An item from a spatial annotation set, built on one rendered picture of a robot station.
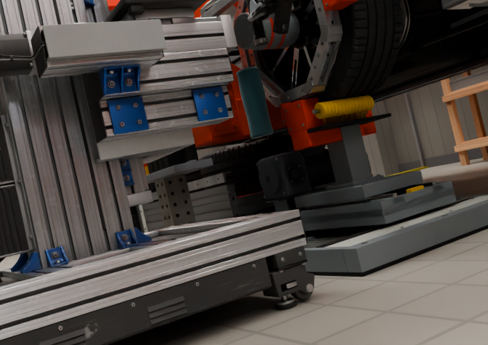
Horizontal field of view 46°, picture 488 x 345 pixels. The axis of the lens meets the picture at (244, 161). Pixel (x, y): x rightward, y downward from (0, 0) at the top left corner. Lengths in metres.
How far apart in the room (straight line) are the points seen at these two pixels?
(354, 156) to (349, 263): 0.64
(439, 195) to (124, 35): 1.26
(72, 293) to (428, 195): 1.29
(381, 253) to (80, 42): 0.98
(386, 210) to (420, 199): 0.16
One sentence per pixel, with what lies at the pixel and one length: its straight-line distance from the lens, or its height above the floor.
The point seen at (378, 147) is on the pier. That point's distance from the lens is 7.91.
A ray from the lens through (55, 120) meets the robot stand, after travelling 1.54.
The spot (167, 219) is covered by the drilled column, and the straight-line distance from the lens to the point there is 2.42.
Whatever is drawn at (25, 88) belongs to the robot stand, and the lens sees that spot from 1.55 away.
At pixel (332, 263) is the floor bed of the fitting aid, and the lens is 1.71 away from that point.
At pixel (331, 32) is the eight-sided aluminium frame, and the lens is 1.95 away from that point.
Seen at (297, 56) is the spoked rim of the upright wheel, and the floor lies 0.75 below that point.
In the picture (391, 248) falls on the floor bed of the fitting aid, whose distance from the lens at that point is 1.70.
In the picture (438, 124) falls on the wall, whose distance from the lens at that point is 7.54.
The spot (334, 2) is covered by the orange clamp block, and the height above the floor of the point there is 0.82.
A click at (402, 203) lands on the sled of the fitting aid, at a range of 1.97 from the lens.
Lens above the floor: 0.32
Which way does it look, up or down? 2 degrees up
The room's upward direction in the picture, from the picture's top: 13 degrees counter-clockwise
